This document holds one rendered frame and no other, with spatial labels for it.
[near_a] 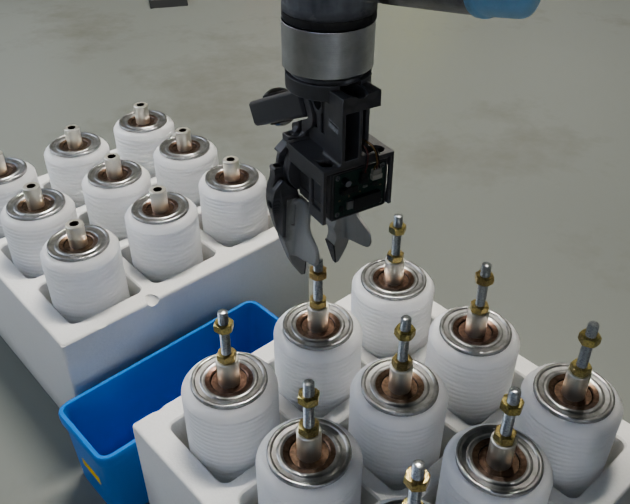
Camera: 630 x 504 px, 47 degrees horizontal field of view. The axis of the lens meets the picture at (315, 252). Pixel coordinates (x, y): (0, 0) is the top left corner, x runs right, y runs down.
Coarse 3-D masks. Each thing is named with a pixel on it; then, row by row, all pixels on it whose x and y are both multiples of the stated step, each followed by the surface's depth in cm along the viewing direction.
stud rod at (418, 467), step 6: (414, 462) 52; (420, 462) 52; (414, 468) 52; (420, 468) 52; (414, 474) 52; (420, 474) 52; (420, 480) 53; (408, 492) 54; (414, 492) 53; (420, 492) 54; (408, 498) 54; (414, 498) 54; (420, 498) 54
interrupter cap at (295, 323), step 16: (304, 304) 81; (336, 304) 81; (288, 320) 79; (304, 320) 79; (336, 320) 79; (352, 320) 79; (288, 336) 77; (304, 336) 77; (320, 336) 77; (336, 336) 77
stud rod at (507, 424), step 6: (510, 390) 59; (516, 390) 59; (510, 396) 59; (516, 396) 59; (510, 402) 59; (516, 402) 59; (504, 414) 61; (504, 420) 61; (510, 420) 61; (504, 426) 61; (510, 426) 61; (504, 432) 61; (510, 432) 61
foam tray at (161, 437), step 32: (256, 352) 85; (416, 352) 85; (512, 384) 84; (160, 416) 78; (288, 416) 78; (448, 416) 78; (160, 448) 74; (160, 480) 77; (192, 480) 71; (256, 480) 71; (608, 480) 71
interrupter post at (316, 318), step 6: (312, 312) 76; (318, 312) 76; (324, 312) 76; (312, 318) 77; (318, 318) 76; (324, 318) 77; (312, 324) 77; (318, 324) 77; (324, 324) 77; (312, 330) 78; (318, 330) 77; (324, 330) 78
